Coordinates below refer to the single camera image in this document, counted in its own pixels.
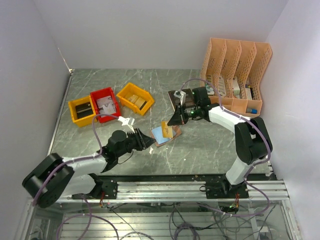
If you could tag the black book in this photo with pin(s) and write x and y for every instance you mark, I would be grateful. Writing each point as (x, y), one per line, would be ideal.
(186, 94)

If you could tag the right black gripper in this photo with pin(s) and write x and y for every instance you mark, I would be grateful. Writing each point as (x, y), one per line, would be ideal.
(179, 117)

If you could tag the red bin with cards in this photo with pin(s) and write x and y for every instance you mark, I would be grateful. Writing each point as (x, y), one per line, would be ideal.
(105, 104)

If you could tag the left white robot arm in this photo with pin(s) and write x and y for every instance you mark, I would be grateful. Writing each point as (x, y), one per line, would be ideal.
(58, 176)

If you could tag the yellow bin with cards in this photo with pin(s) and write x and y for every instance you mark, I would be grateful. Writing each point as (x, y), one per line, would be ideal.
(135, 98)

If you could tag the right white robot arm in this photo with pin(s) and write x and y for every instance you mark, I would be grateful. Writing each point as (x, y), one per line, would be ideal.
(252, 141)

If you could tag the aluminium frame rail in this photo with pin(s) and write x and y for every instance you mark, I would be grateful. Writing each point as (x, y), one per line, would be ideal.
(191, 191)

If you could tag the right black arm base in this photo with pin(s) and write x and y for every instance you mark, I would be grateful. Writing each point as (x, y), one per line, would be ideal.
(224, 190)

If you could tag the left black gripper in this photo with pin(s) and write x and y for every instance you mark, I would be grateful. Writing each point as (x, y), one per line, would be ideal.
(145, 141)

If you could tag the peach file organizer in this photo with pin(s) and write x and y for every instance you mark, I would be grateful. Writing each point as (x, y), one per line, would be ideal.
(236, 68)

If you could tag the yellow bin left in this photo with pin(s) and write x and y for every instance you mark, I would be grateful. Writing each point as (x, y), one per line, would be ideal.
(82, 111)

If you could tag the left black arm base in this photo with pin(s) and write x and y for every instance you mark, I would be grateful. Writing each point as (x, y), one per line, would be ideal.
(94, 187)

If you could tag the pink leather card holder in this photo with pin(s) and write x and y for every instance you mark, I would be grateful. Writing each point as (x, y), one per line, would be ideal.
(161, 139)

